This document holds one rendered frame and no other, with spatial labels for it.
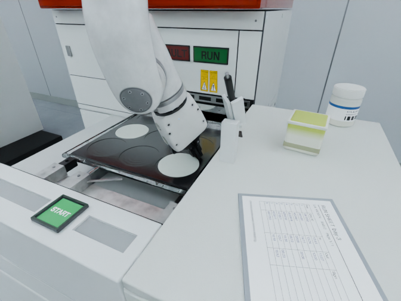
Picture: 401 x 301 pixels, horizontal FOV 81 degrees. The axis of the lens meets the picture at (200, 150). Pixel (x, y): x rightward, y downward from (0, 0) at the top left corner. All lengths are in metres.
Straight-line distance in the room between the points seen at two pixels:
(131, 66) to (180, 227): 0.23
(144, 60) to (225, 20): 0.46
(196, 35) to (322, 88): 1.64
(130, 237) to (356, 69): 2.12
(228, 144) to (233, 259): 0.21
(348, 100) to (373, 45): 1.59
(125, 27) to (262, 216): 0.31
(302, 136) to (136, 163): 0.38
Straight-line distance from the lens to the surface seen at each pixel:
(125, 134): 0.75
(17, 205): 0.48
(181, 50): 0.83
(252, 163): 0.47
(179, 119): 0.49
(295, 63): 2.25
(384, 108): 2.39
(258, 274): 0.31
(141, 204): 0.51
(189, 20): 0.81
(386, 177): 0.54
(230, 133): 0.43
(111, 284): 0.34
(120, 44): 0.33
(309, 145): 0.53
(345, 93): 0.67
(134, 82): 0.35
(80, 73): 1.17
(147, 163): 0.59
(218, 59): 0.78
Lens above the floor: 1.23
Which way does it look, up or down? 31 degrees down
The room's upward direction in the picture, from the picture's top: straight up
